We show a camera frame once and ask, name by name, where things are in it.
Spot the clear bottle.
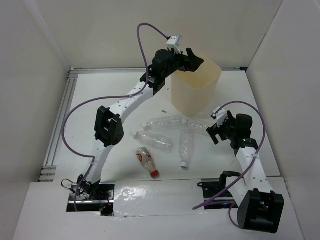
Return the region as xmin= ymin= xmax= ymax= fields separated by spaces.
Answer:
xmin=131 ymin=131 xmax=173 ymax=153
xmin=182 ymin=118 xmax=210 ymax=136
xmin=142 ymin=115 xmax=183 ymax=132

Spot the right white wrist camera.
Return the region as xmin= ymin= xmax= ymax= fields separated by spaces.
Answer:
xmin=211 ymin=106 xmax=228 ymax=127

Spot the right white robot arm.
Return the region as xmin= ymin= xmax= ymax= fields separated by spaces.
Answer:
xmin=206 ymin=110 xmax=285 ymax=234

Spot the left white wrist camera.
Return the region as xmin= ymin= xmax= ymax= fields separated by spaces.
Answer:
xmin=166 ymin=34 xmax=183 ymax=54

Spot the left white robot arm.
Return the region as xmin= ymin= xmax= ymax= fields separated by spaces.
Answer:
xmin=77 ymin=48 xmax=204 ymax=200

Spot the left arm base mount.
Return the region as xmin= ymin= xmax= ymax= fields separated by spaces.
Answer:
xmin=61 ymin=181 xmax=115 ymax=217

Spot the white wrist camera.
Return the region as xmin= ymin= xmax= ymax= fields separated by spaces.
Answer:
xmin=211 ymin=106 xmax=228 ymax=127
xmin=166 ymin=34 xmax=183 ymax=54

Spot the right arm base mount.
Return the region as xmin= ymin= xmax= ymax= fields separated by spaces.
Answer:
xmin=197 ymin=178 xmax=241 ymax=210

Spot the red cap labelled bottle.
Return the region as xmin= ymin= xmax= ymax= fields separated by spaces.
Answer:
xmin=136 ymin=147 xmax=160 ymax=179

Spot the clear bottle pointing down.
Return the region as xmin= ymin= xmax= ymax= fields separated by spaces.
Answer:
xmin=179 ymin=128 xmax=194 ymax=170

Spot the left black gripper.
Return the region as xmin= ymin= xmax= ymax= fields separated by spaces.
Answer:
xmin=162 ymin=47 xmax=203 ymax=79

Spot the aluminium frame rail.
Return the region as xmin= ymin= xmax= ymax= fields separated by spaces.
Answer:
xmin=39 ymin=68 xmax=241 ymax=182

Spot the beige plastic bin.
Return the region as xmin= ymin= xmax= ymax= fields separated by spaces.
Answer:
xmin=171 ymin=52 xmax=222 ymax=117

